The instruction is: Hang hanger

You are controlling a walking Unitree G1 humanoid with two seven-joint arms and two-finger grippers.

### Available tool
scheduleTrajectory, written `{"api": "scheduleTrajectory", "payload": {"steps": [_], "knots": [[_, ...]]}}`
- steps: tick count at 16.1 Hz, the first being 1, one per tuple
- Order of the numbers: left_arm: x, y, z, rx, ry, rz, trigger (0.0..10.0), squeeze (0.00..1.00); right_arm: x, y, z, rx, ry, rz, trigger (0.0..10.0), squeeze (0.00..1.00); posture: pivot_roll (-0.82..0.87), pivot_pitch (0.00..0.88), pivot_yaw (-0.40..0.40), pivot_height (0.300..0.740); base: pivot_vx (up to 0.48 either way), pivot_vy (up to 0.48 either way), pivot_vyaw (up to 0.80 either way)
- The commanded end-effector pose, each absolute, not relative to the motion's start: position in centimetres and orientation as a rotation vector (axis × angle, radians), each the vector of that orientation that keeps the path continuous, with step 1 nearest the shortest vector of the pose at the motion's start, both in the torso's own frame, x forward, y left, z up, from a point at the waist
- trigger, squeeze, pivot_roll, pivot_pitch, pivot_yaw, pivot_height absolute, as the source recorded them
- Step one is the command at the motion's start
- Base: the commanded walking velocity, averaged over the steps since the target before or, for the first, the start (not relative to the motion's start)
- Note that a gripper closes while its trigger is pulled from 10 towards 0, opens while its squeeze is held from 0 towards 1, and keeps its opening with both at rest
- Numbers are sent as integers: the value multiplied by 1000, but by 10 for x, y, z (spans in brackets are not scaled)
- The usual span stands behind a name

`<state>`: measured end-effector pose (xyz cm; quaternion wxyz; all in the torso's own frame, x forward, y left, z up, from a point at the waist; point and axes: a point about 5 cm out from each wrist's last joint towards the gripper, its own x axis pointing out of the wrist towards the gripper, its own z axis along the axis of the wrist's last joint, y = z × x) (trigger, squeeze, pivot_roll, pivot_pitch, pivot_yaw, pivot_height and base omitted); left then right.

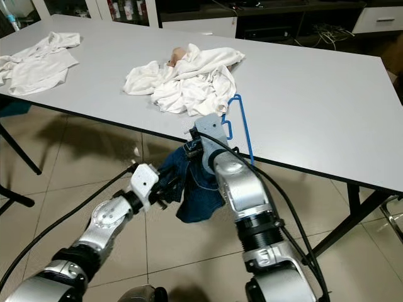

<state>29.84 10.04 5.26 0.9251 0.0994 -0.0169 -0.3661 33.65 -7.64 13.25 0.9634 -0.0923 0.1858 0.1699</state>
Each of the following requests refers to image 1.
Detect teal towel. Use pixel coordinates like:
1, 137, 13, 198
0, 94, 32, 117

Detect blue plastic hanger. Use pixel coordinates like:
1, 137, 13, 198
220, 93, 254, 165

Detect black tv stand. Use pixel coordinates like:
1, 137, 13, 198
154, 0, 403, 50

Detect baby doll head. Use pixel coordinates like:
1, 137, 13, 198
167, 46, 186, 67

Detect clear plastic bottle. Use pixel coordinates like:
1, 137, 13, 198
5, 0, 22, 30

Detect blue denim jeans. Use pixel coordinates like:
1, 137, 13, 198
157, 146, 227, 224

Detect white glass door cabinet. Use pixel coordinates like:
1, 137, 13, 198
31, 0, 159, 29

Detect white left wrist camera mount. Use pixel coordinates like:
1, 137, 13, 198
131, 164, 160, 211

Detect white drawer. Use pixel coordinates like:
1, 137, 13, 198
161, 16, 237, 37
353, 6, 403, 33

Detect black media player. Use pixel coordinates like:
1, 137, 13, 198
239, 26, 290, 41

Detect pale tangled cable bundle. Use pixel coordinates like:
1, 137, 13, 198
309, 22, 355, 47

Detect white crumpled cloth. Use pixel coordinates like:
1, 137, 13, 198
0, 31, 81, 96
124, 44, 245, 117

